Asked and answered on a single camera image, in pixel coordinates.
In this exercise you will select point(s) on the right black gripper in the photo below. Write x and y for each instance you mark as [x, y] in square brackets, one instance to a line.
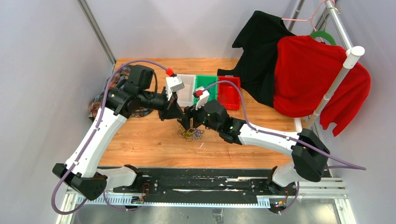
[190, 113]

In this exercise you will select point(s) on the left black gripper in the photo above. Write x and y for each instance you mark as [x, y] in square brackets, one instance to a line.
[169, 110]

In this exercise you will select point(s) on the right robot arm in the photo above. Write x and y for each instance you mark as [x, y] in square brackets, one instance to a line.
[304, 148]

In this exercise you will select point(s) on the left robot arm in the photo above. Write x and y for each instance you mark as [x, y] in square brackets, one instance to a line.
[80, 171]

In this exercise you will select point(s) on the white plastic bin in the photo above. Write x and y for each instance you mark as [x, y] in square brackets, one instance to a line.
[185, 95]

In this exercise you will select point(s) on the red plastic bin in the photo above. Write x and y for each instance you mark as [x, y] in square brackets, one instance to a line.
[228, 96]

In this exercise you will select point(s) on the green plastic bin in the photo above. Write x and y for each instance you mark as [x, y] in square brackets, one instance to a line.
[208, 83]

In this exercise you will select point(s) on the black t-shirt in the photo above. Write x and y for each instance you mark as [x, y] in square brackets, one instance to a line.
[256, 66]

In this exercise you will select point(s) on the red sweater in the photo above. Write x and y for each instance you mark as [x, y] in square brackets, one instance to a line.
[305, 70]

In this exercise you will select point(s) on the green hanger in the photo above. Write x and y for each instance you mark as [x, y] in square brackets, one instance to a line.
[324, 35]

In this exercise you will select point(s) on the white clothes rack pole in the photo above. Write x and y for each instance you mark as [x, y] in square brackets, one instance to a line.
[352, 56]

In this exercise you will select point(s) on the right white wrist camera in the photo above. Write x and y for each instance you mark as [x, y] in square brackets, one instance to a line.
[202, 97]

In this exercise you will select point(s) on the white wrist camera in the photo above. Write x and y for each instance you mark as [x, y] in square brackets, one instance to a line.
[173, 84]
[202, 97]

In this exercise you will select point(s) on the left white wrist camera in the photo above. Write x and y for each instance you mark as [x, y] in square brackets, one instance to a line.
[173, 84]

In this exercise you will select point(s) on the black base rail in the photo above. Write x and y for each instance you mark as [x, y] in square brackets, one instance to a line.
[206, 185]

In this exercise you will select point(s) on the pink wire hanger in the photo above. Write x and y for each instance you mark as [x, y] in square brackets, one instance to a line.
[297, 12]

